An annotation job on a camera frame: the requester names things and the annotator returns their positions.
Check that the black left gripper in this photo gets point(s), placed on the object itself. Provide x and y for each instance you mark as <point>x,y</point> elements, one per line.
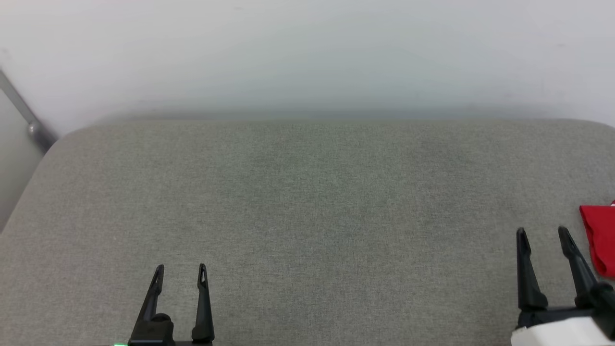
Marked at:
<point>182,343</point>

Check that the red white basketball jersey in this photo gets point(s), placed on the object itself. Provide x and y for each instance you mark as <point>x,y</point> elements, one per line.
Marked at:
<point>600,240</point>

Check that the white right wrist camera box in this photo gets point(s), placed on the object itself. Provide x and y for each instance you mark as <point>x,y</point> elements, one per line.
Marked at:
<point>562,334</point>

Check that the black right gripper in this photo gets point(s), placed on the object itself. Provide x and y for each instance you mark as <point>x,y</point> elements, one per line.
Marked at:
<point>567,312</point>

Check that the grey metal pole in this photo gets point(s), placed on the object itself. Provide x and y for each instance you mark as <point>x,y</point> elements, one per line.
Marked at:
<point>26,120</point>

